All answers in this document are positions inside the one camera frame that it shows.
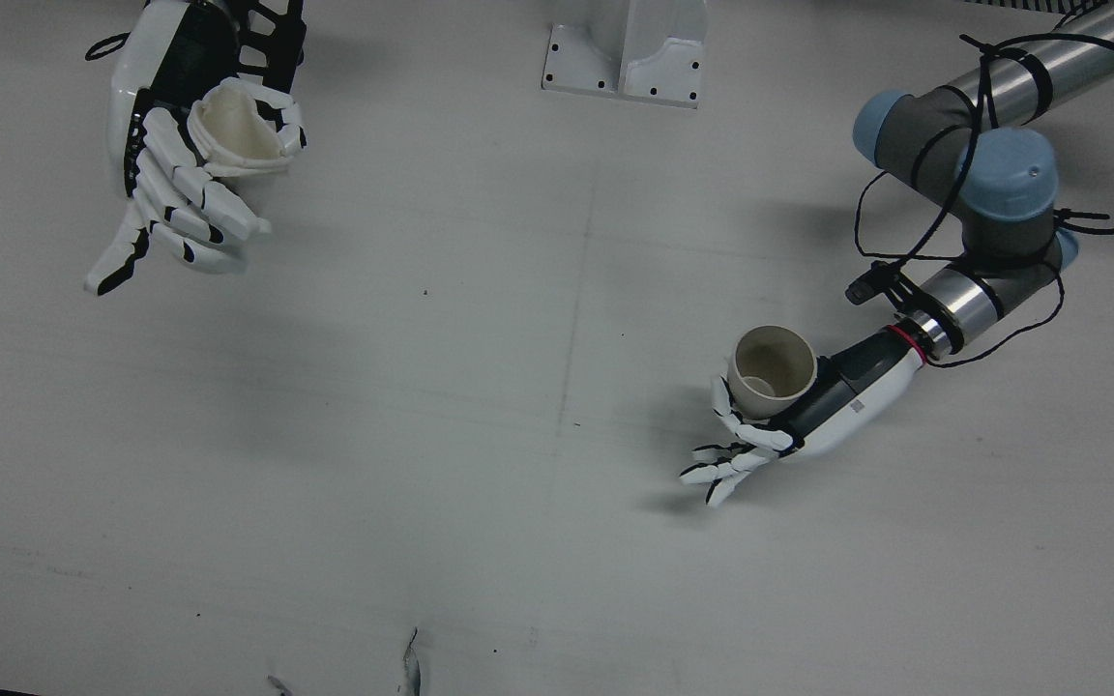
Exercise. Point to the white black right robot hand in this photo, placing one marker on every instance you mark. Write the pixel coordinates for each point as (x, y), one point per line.
(136, 87)

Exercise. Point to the beige paper cup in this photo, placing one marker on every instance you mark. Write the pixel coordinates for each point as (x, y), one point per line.
(760, 391)
(238, 130)

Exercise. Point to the white grey left robot hand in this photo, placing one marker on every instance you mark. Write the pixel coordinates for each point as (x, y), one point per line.
(847, 401)

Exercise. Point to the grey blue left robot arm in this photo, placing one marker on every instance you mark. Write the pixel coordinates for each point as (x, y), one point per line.
(1007, 184)

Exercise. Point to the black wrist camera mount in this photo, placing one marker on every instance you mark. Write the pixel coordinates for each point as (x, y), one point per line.
(868, 285)

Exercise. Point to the black perforated wrist bracket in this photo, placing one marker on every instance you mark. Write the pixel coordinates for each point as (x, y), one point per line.
(272, 39)

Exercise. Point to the white arm base mount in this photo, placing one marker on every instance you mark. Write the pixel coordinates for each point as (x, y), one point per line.
(659, 68)

